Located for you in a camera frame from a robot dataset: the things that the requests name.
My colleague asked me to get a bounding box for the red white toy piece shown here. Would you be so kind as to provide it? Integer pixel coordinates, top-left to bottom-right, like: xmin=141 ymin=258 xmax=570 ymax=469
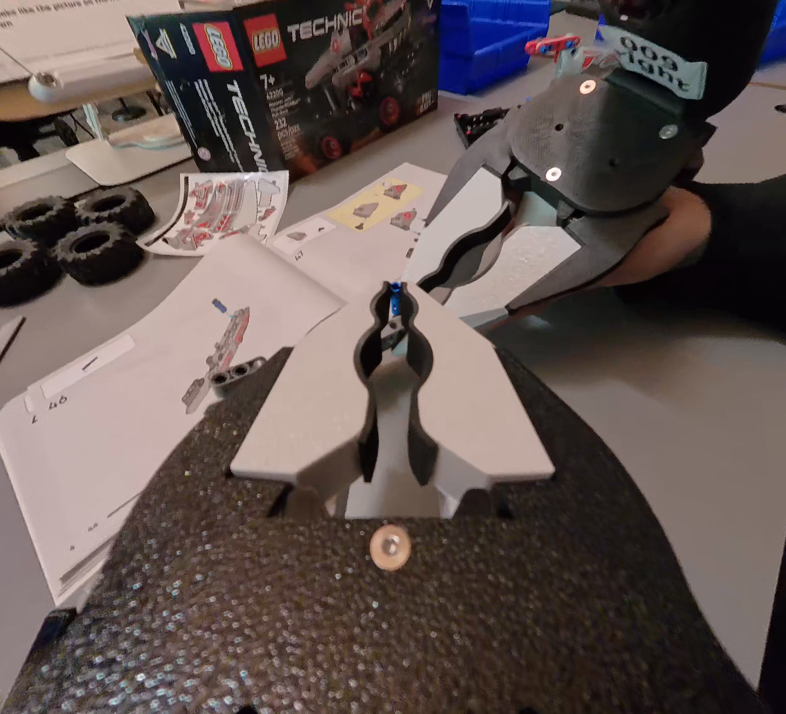
xmin=525 ymin=34 xmax=583 ymax=61

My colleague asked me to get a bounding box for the grey toy panel assembly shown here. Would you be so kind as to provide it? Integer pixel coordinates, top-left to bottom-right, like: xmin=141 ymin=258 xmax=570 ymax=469
xmin=210 ymin=321 xmax=411 ymax=398

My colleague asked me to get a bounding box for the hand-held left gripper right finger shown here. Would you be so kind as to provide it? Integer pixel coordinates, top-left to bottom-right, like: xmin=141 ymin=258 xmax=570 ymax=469
xmin=401 ymin=289 xmax=556 ymax=517

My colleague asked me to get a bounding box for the instruction sign board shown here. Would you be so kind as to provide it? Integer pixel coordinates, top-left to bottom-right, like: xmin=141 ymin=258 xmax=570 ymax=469
xmin=0 ymin=0 xmax=262 ymax=85

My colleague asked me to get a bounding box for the grey desk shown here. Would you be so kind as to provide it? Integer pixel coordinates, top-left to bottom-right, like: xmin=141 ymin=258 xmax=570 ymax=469
xmin=0 ymin=8 xmax=786 ymax=714

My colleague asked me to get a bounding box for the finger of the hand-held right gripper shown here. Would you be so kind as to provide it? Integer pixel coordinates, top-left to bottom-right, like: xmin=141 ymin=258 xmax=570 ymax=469
xmin=405 ymin=154 xmax=524 ymax=292
xmin=430 ymin=223 xmax=621 ymax=329

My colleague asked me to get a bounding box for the blue plastic bin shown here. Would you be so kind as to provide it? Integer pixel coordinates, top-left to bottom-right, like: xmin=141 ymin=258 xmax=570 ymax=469
xmin=439 ymin=45 xmax=550 ymax=96
xmin=760 ymin=0 xmax=786 ymax=67
xmin=441 ymin=0 xmax=553 ymax=54

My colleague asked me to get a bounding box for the white sign stand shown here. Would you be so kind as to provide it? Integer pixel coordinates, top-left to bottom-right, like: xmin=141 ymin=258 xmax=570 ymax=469
xmin=27 ymin=60 xmax=196 ymax=188

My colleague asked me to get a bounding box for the black toy tire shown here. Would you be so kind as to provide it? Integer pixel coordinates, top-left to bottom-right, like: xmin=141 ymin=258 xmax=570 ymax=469
xmin=3 ymin=196 xmax=77 ymax=245
xmin=0 ymin=238 xmax=62 ymax=306
xmin=75 ymin=186 xmax=156 ymax=236
xmin=52 ymin=223 xmax=145 ymax=286

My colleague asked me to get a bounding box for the toy sticker sheet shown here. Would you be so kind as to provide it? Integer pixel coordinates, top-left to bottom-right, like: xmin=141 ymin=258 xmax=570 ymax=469
xmin=138 ymin=169 xmax=291 ymax=257

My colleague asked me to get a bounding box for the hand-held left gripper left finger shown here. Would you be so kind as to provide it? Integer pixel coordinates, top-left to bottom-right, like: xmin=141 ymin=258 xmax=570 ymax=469
xmin=229 ymin=289 xmax=391 ymax=515

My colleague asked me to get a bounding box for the open instruction booklet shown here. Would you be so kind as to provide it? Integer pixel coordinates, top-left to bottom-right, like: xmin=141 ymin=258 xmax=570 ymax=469
xmin=0 ymin=161 xmax=449 ymax=607

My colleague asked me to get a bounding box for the person's right forearm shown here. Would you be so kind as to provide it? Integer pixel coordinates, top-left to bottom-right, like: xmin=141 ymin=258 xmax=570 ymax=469
xmin=614 ymin=178 xmax=786 ymax=346

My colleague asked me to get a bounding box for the black toy set box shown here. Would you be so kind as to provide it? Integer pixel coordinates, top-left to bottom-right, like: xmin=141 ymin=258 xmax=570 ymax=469
xmin=126 ymin=0 xmax=443 ymax=181

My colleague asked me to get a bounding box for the person's right hand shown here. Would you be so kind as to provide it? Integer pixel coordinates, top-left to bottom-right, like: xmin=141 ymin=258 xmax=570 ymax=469
xmin=603 ymin=187 xmax=714 ymax=290

